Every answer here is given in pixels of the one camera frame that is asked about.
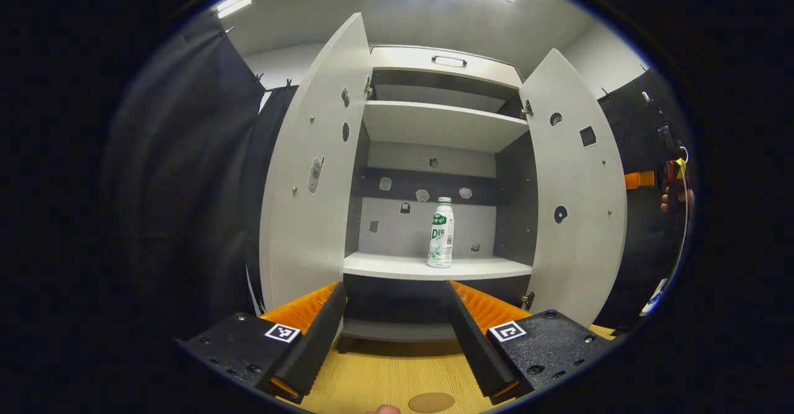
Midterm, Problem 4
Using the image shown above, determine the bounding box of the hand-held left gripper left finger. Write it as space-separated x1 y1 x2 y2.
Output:
176 281 348 405

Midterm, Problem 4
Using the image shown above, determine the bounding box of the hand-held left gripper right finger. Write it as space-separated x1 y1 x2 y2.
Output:
445 279 615 405

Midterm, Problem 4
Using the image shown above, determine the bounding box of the grey cabinet door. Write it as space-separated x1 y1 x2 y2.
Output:
518 48 628 328
259 12 373 312

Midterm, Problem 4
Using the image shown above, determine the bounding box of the white green-label drink bottle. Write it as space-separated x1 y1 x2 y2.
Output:
427 197 455 269

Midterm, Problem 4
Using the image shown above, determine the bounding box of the round brown coaster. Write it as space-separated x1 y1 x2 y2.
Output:
408 392 455 413

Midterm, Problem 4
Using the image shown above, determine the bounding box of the grey cabinet shelf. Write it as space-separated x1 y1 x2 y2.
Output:
343 251 533 281
363 101 529 153

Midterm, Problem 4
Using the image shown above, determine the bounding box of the white side table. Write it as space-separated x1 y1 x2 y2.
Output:
642 277 669 315

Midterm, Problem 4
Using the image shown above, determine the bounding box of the black backdrop cloth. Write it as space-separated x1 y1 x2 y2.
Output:
102 14 692 340

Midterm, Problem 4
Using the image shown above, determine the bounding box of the narrow ceiling light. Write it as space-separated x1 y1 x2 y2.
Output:
216 0 252 19

